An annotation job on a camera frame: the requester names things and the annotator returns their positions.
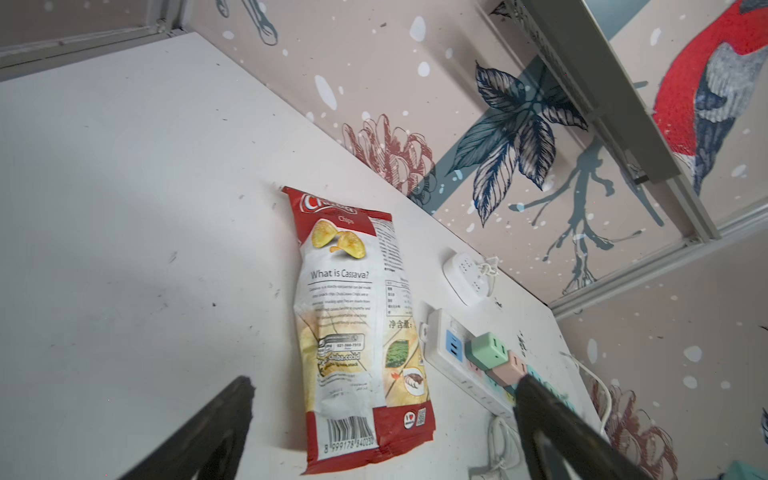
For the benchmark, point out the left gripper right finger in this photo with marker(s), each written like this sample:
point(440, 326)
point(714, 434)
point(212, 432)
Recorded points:
point(557, 444)

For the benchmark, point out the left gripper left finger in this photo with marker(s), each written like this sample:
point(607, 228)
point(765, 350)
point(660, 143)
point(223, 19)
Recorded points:
point(209, 445)

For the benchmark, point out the green plug adapter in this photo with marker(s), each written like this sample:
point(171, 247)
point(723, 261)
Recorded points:
point(486, 351)

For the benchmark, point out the white colourful power strip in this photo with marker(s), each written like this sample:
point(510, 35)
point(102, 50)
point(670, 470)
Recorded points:
point(534, 339)

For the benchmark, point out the red white snack bag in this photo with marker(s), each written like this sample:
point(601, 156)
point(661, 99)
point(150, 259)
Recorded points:
point(367, 398)

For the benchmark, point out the pink plug adapter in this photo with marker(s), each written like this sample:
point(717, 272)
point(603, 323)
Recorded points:
point(509, 373)

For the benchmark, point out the teal plug adapter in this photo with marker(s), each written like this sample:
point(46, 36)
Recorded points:
point(492, 381)

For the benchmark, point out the small white power strip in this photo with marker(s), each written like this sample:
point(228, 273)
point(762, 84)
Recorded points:
point(470, 280)

